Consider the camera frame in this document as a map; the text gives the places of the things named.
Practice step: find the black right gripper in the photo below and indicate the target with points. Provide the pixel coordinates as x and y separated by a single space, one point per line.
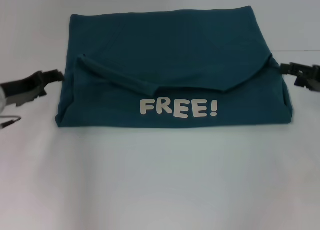
315 77

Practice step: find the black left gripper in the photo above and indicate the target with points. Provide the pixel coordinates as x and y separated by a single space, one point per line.
25 88

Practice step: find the blue teal shirt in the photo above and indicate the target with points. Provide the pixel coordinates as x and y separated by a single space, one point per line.
175 64

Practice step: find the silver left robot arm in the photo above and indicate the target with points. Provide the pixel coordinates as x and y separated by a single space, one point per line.
2 99

